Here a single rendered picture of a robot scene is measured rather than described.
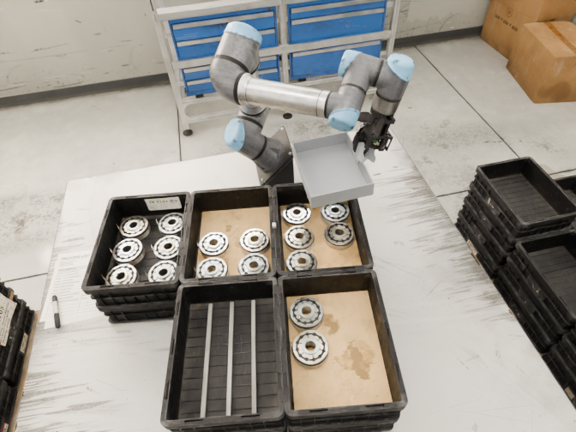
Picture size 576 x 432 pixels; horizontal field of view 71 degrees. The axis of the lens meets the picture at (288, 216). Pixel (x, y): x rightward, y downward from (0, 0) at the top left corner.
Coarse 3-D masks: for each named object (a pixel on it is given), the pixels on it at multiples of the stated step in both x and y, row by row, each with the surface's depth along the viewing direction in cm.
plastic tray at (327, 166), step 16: (304, 144) 140; (320, 144) 142; (336, 144) 143; (304, 160) 139; (320, 160) 139; (336, 160) 138; (352, 160) 137; (304, 176) 134; (320, 176) 134; (336, 176) 133; (352, 176) 132; (368, 176) 126; (320, 192) 129; (336, 192) 122; (352, 192) 124; (368, 192) 125
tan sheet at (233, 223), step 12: (204, 216) 154; (216, 216) 153; (228, 216) 153; (240, 216) 153; (252, 216) 152; (264, 216) 152; (204, 228) 150; (216, 228) 149; (228, 228) 149; (240, 228) 149; (252, 228) 148; (264, 228) 148; (240, 252) 141; (228, 264) 138
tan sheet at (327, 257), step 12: (312, 216) 151; (288, 228) 148; (312, 228) 147; (324, 228) 147; (324, 240) 143; (288, 252) 140; (312, 252) 140; (324, 252) 140; (336, 252) 140; (348, 252) 139; (300, 264) 137; (324, 264) 136; (336, 264) 136; (348, 264) 136; (360, 264) 136
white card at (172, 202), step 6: (162, 198) 148; (168, 198) 149; (174, 198) 149; (150, 204) 150; (156, 204) 151; (162, 204) 151; (168, 204) 151; (174, 204) 151; (180, 204) 151; (150, 210) 153
